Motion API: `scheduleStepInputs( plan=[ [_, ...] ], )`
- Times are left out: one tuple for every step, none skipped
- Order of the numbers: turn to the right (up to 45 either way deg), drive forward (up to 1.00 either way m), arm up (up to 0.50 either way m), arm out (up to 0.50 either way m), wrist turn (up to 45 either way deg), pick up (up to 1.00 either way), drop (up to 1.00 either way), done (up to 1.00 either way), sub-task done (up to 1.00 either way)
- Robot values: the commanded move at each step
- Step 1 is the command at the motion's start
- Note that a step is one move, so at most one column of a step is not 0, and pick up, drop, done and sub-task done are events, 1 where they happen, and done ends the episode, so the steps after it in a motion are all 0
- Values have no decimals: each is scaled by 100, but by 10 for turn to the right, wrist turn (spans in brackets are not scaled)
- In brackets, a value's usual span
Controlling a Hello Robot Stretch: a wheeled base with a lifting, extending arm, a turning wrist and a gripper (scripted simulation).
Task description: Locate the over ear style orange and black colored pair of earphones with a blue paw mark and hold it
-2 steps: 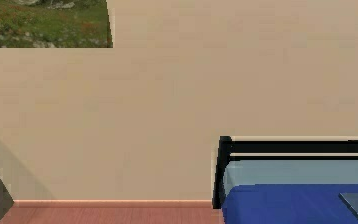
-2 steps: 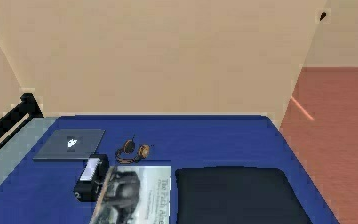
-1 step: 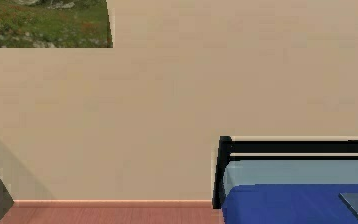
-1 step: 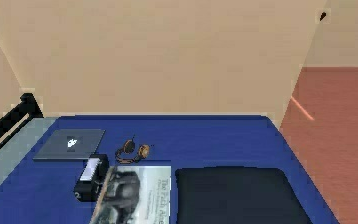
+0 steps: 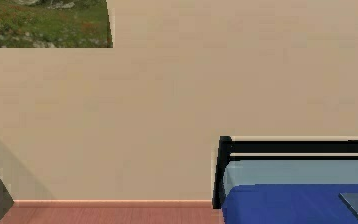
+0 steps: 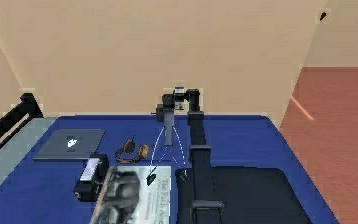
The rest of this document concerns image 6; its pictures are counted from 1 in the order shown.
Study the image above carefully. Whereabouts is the orange and black over-ear headphones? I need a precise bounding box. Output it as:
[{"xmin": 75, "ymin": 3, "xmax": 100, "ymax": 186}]
[{"xmin": 114, "ymin": 135, "xmax": 151, "ymax": 165}]

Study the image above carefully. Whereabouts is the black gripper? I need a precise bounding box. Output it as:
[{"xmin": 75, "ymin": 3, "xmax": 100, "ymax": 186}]
[{"xmin": 146, "ymin": 94, "xmax": 189, "ymax": 187}]

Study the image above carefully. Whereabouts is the black bar frame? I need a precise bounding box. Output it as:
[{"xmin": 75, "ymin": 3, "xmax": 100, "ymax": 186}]
[{"xmin": 0, "ymin": 92, "xmax": 45, "ymax": 163}]

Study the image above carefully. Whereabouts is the grey laptop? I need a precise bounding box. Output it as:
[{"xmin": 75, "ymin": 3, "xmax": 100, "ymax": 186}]
[{"xmin": 32, "ymin": 128, "xmax": 106, "ymax": 162}]

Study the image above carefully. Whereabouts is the magazine with elephant picture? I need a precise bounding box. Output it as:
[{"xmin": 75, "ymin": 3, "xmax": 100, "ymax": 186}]
[{"xmin": 88, "ymin": 165, "xmax": 172, "ymax": 224}]

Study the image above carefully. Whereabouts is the black box with white top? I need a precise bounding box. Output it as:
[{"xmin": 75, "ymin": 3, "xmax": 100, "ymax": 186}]
[{"xmin": 73, "ymin": 153, "xmax": 110, "ymax": 203}]

